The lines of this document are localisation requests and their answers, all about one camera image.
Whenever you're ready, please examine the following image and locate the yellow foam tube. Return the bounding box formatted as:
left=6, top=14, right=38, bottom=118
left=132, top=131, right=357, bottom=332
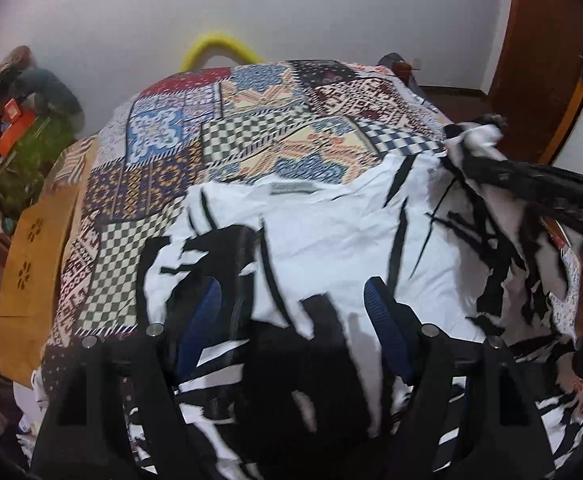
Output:
left=180, top=32, right=263, bottom=72

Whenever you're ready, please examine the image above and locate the wooden lap table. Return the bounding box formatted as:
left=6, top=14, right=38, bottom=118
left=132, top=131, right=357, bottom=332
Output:
left=0, top=185, right=81, bottom=376

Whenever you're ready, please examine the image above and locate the patchwork printed blanket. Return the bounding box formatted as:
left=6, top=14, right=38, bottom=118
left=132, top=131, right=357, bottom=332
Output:
left=31, top=60, right=583, bottom=461

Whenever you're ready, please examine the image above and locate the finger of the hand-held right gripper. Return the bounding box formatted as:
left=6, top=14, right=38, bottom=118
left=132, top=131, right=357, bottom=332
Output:
left=444, top=155, right=537, bottom=202

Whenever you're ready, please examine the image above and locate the grey backpack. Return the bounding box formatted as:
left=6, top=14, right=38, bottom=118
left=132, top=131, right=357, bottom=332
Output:
left=377, top=52, right=413, bottom=70

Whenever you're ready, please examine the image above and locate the wooden chair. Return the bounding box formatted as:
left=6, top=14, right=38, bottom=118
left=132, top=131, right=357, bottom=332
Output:
left=394, top=60, right=423, bottom=92

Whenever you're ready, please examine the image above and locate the brown bag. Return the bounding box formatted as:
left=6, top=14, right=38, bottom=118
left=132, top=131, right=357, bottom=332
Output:
left=0, top=45, right=34, bottom=96

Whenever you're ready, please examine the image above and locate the white cloth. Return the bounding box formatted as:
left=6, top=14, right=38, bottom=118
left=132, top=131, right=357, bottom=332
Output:
left=15, top=367, right=51, bottom=441

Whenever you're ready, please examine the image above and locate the orange cardboard box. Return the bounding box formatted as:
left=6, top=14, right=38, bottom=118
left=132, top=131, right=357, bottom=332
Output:
left=0, top=100, right=38, bottom=157

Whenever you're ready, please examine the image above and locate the grey cloth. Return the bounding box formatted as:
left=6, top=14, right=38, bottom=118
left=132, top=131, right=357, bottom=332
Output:
left=18, top=67, right=84, bottom=117

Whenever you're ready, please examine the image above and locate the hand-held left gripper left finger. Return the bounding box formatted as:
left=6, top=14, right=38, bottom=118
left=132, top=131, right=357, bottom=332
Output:
left=30, top=278, right=223, bottom=480

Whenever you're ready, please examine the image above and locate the brown wooden door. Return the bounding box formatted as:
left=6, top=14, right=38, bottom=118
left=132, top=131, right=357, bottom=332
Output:
left=489, top=0, right=583, bottom=163

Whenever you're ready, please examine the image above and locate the green fabric bag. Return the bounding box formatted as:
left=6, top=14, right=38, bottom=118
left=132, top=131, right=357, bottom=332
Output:
left=0, top=110, right=79, bottom=211

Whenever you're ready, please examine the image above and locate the black and white shirt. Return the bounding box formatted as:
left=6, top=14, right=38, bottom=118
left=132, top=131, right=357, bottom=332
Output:
left=128, top=115, right=583, bottom=480

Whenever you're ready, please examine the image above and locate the striped cloth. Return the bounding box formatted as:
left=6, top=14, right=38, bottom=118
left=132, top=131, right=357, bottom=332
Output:
left=46, top=136, right=98, bottom=196

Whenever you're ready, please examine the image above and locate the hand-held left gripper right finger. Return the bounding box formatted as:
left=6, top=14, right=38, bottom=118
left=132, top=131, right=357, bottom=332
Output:
left=363, top=276, right=558, bottom=480

